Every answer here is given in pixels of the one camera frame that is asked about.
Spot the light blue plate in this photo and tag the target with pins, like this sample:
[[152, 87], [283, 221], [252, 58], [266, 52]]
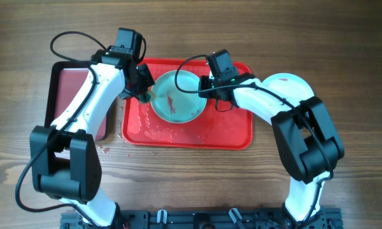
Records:
[[289, 86], [173, 105]]

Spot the black mounting rail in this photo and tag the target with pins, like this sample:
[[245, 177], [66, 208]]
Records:
[[234, 218]]

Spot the light blue plate back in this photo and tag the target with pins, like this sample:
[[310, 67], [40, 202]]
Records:
[[173, 105]]

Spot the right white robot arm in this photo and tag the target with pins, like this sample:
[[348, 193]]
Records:
[[308, 143]]

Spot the green yellow sponge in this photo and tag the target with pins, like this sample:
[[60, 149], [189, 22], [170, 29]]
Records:
[[147, 96]]

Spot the light blue plate front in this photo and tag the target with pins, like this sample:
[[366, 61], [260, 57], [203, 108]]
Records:
[[289, 86]]

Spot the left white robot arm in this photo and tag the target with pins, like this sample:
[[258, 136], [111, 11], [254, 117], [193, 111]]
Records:
[[64, 160]]

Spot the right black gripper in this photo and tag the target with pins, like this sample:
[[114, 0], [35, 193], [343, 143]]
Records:
[[205, 81]]

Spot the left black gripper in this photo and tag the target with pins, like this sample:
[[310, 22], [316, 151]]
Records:
[[148, 82]]

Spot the red plastic tray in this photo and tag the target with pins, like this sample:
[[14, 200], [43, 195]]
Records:
[[212, 129]]

